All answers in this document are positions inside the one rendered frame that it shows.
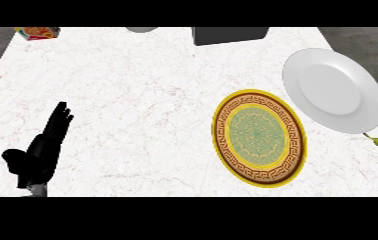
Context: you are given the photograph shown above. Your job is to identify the white plate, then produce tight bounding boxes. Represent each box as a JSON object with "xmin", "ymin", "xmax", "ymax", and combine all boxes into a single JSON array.
[{"xmin": 280, "ymin": 47, "xmax": 378, "ymax": 135}]

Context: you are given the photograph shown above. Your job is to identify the grey round object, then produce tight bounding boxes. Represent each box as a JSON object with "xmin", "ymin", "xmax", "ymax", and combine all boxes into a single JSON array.
[{"xmin": 123, "ymin": 27, "xmax": 159, "ymax": 34}]

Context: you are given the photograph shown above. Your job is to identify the dark grey box appliance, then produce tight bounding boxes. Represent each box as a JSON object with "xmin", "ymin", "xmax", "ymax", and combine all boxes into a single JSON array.
[{"xmin": 190, "ymin": 27, "xmax": 271, "ymax": 47}]

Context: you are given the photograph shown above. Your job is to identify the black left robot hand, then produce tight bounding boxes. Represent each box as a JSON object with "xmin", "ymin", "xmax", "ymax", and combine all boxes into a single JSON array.
[{"xmin": 0, "ymin": 101, "xmax": 75, "ymax": 190}]

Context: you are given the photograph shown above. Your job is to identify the colourful food box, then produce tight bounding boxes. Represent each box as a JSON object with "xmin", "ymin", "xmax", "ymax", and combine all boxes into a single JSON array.
[{"xmin": 13, "ymin": 27, "xmax": 61, "ymax": 42}]

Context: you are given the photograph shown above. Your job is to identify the green pear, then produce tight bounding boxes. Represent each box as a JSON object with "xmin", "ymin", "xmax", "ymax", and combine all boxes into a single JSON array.
[{"xmin": 361, "ymin": 132, "xmax": 378, "ymax": 147}]

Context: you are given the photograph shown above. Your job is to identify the yellow patterned plate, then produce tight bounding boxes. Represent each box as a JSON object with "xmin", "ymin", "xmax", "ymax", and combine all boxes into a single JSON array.
[{"xmin": 210, "ymin": 88, "xmax": 308, "ymax": 189}]

